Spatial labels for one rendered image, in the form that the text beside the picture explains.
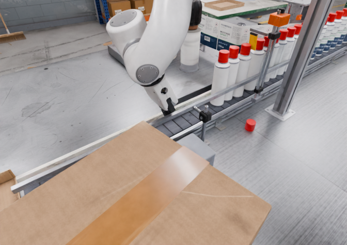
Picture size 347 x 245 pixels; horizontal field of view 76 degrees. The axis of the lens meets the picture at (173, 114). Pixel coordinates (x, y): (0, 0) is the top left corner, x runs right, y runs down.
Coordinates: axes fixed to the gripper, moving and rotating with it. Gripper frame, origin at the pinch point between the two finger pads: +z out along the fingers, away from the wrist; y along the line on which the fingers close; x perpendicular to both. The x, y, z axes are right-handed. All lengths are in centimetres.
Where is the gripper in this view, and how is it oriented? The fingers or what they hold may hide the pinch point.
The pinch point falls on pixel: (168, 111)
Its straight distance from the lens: 69.6
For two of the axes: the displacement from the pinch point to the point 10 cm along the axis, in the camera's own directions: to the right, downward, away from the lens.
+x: -7.6, 6.2, -2.1
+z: 2.8, 6.0, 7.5
